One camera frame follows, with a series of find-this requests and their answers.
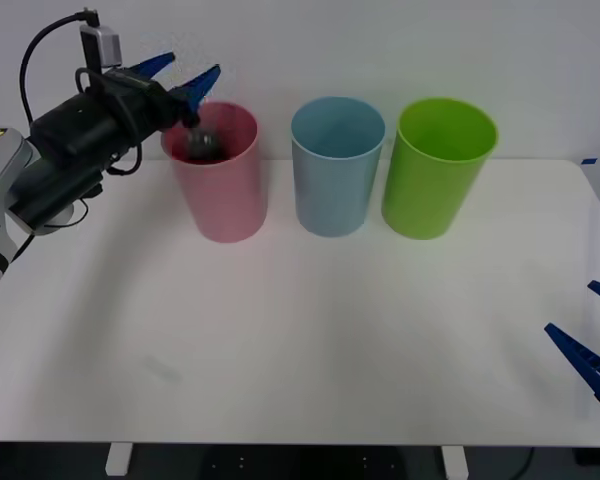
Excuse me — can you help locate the pink plastic bin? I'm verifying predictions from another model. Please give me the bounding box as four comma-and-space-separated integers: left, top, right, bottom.
160, 100, 269, 245

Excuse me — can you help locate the green plastic bin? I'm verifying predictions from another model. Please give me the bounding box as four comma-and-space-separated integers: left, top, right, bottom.
380, 97, 500, 241

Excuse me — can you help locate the pale blue plastic bin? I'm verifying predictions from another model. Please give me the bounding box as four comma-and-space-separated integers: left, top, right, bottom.
290, 96, 387, 238

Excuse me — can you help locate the dark drink can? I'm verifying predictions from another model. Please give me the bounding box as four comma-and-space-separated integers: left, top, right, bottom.
183, 127, 222, 163

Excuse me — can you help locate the white table leg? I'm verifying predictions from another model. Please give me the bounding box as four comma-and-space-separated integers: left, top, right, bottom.
440, 445, 469, 480
104, 443, 133, 477

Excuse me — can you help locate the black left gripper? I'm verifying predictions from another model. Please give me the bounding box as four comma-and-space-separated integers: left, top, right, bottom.
101, 51, 222, 145

